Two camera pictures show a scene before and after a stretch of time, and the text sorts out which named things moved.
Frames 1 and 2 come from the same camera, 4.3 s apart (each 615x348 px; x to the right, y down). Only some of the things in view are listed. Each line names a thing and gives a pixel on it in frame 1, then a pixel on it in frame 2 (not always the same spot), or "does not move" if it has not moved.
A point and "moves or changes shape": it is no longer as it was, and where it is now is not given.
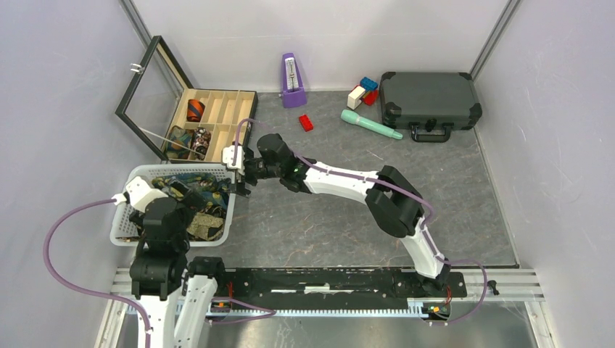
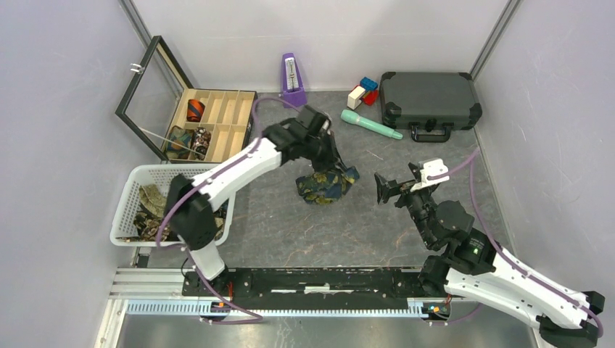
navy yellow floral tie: [215, 188] moves or changes shape
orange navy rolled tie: [195, 109] does not move
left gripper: [191, 199] → [333, 162]
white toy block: [355, 97] does not move
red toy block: [370, 98] does not move
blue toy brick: [368, 84] does not move
